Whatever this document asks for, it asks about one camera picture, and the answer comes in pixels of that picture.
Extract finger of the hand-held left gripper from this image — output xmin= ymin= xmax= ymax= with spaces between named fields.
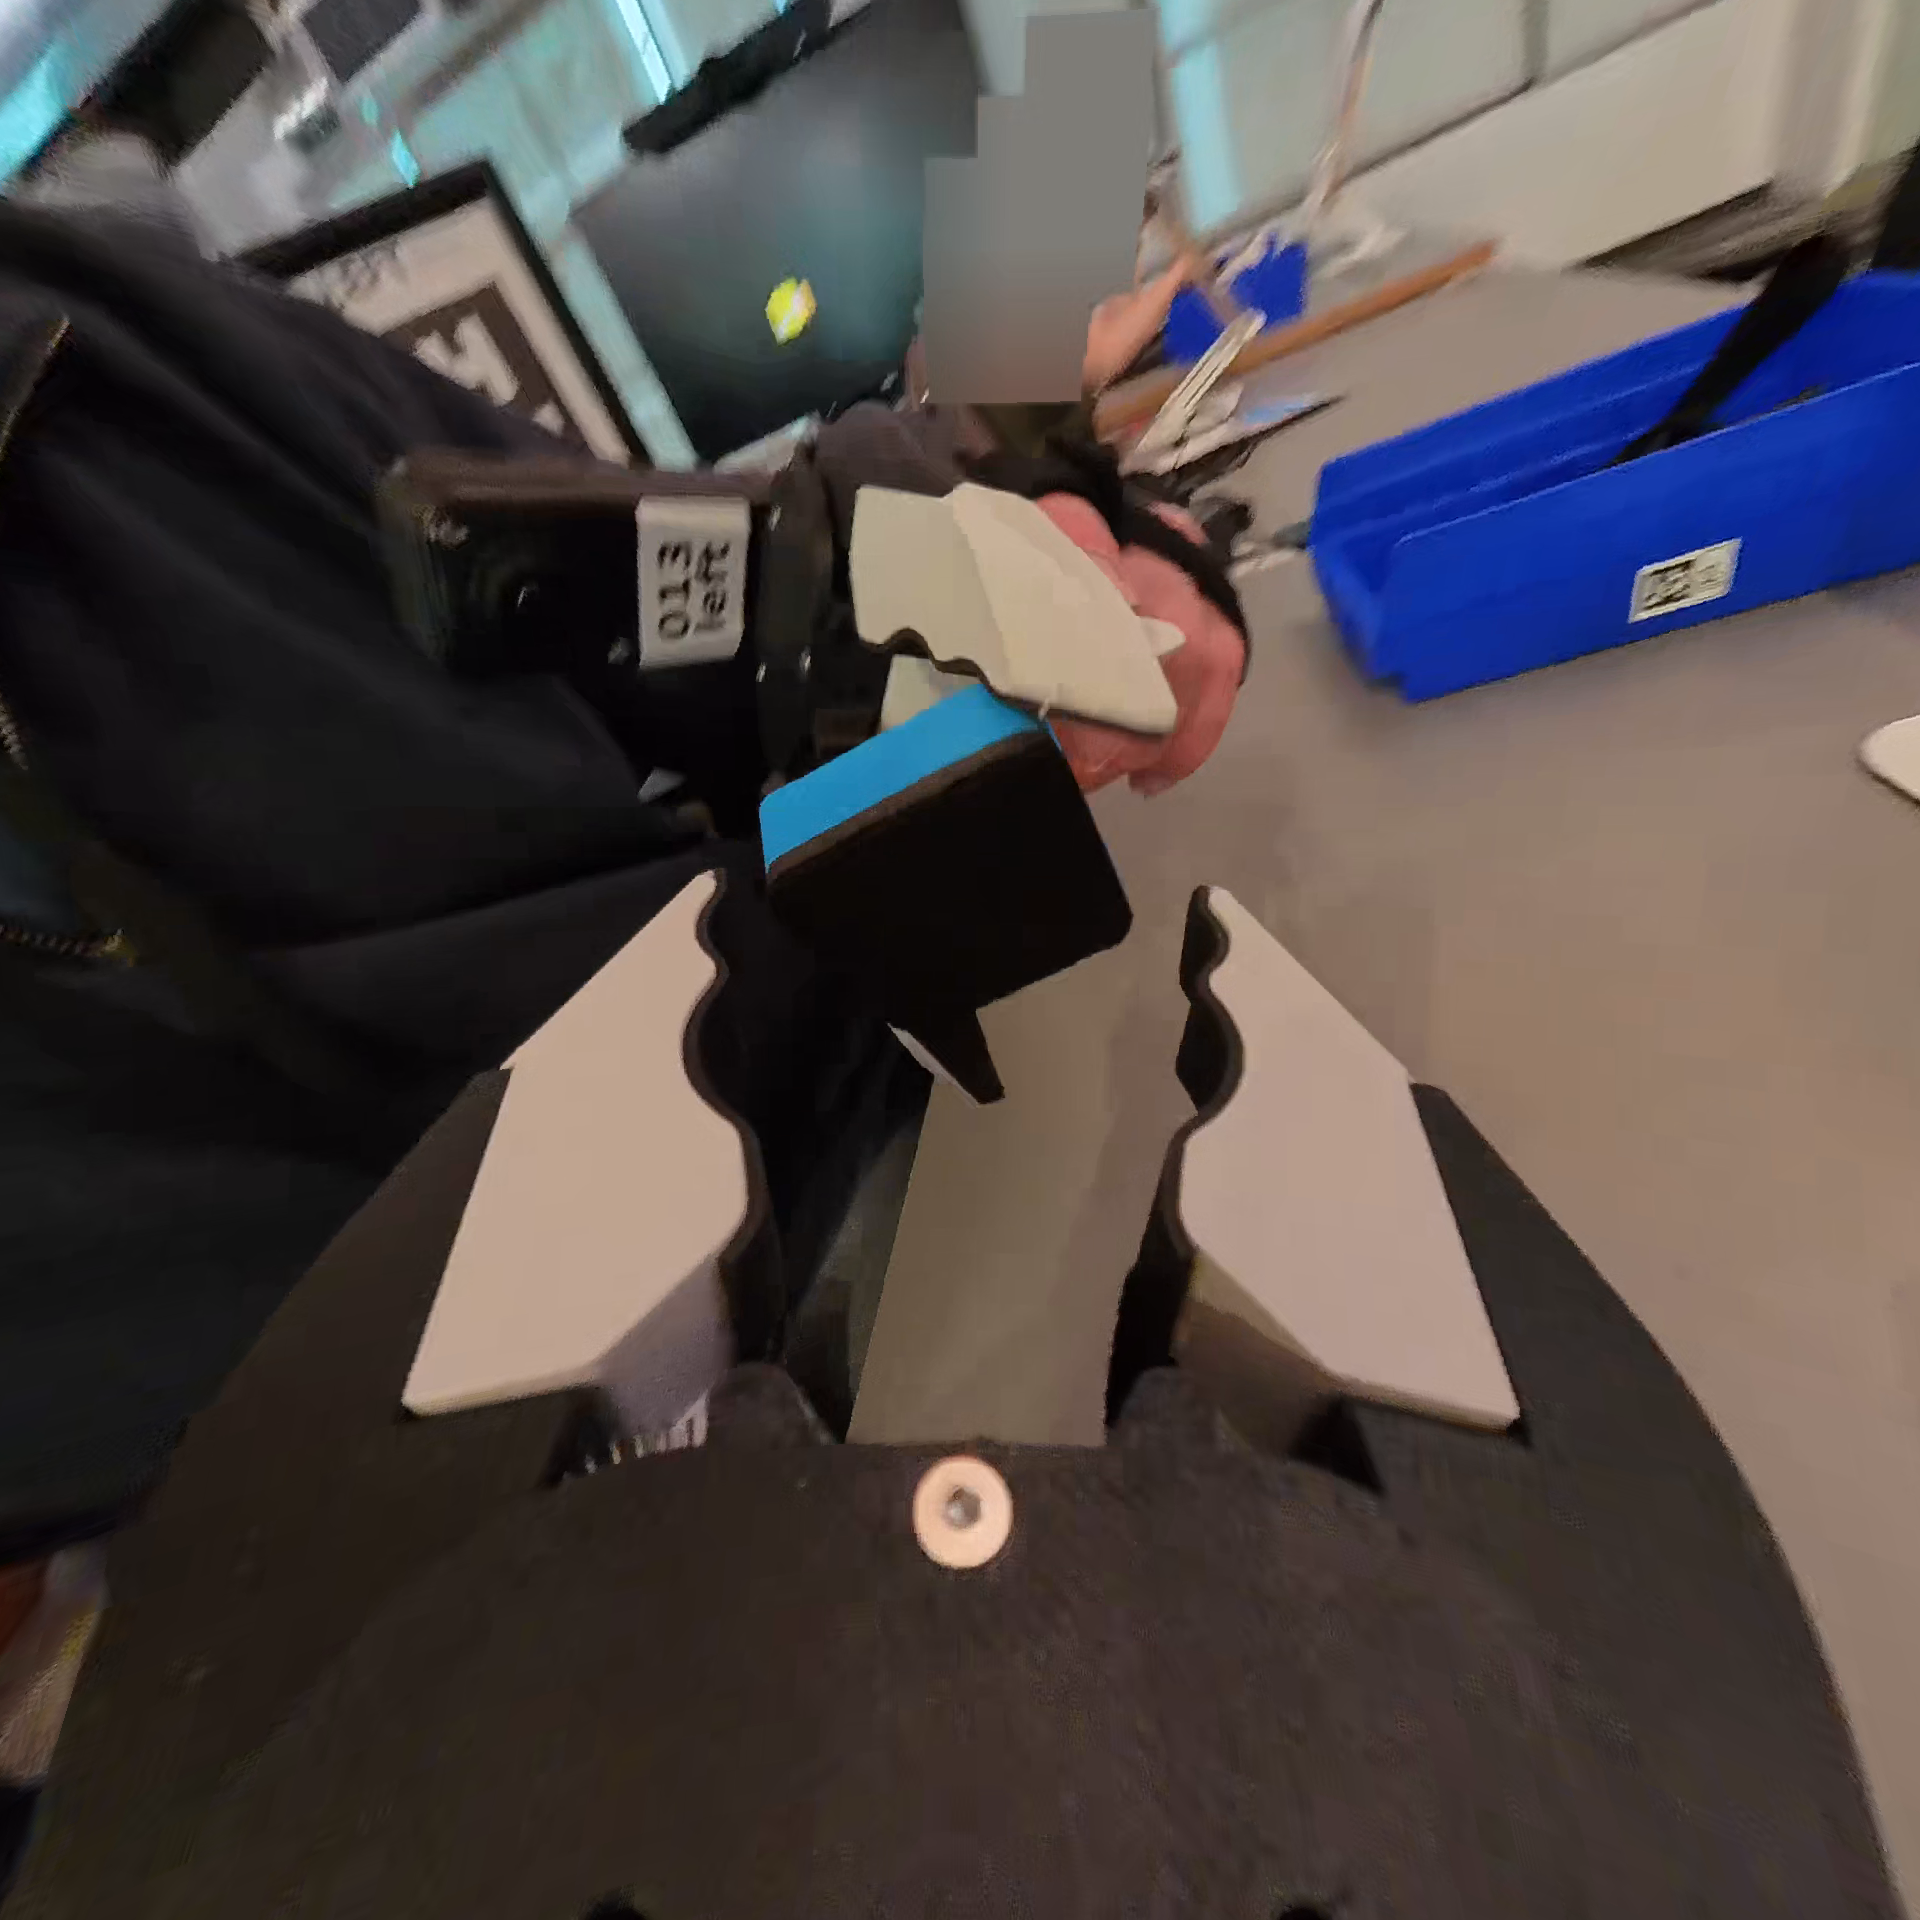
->
xmin=844 ymin=483 xmax=1182 ymax=742
xmin=885 ymin=1001 xmax=1014 ymax=1107

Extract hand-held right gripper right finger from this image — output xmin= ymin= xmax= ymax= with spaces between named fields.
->
xmin=1108 ymin=886 xmax=1523 ymax=1461

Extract person's left hand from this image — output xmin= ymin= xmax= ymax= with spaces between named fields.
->
xmin=1038 ymin=483 xmax=1253 ymax=799

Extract black lanyard strap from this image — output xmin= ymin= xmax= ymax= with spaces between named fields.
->
xmin=1617 ymin=224 xmax=1860 ymax=466

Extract large black screen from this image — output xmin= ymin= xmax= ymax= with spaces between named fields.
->
xmin=577 ymin=0 xmax=979 ymax=466

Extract person's dark zip jacket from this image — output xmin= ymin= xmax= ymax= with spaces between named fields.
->
xmin=0 ymin=196 xmax=785 ymax=1556

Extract white sign black letters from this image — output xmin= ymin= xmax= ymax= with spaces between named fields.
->
xmin=236 ymin=160 xmax=658 ymax=470

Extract blue plastic bin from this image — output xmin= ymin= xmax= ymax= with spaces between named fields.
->
xmin=1307 ymin=271 xmax=1920 ymax=708
xmin=1164 ymin=232 xmax=1311 ymax=368

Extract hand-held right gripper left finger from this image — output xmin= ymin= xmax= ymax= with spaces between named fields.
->
xmin=399 ymin=867 xmax=787 ymax=1452

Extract blue black felt eraser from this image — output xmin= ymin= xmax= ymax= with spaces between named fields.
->
xmin=758 ymin=685 xmax=1134 ymax=1042

